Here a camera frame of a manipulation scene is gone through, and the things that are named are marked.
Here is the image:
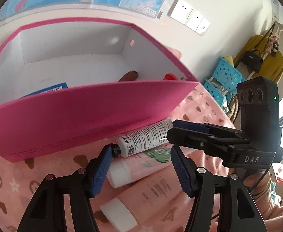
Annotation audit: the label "brown cylinder in box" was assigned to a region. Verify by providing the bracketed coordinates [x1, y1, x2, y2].
[119, 71, 139, 82]

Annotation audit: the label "large pink tube white cap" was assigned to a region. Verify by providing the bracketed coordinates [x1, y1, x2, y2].
[100, 165, 186, 231]

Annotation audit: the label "blue packet in box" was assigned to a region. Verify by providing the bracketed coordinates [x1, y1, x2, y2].
[24, 83, 68, 97]

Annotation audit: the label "pink storage box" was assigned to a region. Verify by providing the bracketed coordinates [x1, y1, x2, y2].
[0, 17, 198, 162]

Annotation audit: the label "pink patterned tablecloth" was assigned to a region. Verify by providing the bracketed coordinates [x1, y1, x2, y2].
[0, 83, 237, 232]

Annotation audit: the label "person's right hand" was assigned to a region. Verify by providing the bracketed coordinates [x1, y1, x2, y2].
[243, 172, 283, 231]

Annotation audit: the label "black handbag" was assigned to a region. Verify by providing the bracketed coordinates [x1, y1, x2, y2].
[241, 49, 263, 73]

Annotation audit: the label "red item in box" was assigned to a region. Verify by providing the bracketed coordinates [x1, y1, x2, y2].
[164, 73, 177, 81]

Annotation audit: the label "white tube black cap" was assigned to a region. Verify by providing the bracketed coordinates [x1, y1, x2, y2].
[110, 117, 173, 158]

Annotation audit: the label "yellow coat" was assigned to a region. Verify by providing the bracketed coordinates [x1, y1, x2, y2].
[233, 35, 283, 84]

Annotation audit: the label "blue perforated plastic basket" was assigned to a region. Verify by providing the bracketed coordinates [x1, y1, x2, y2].
[203, 57, 244, 108]

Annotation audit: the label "pink tube green print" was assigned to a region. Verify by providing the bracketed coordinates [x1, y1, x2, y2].
[107, 145, 172, 188]

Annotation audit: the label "white wall switches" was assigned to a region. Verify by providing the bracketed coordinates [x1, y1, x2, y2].
[168, 0, 211, 36]

